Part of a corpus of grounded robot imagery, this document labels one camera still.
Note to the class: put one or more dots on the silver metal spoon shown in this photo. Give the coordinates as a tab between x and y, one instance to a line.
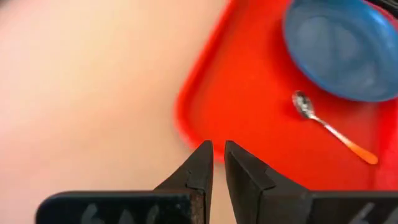
303	104

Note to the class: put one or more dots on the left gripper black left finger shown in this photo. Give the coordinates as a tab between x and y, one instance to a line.
199	174

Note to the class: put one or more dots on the blue round plate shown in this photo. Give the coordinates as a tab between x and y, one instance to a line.
342	46

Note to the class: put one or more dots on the red plastic tray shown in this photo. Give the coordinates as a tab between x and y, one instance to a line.
248	93

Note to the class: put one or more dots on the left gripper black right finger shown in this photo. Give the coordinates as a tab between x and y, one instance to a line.
248	193

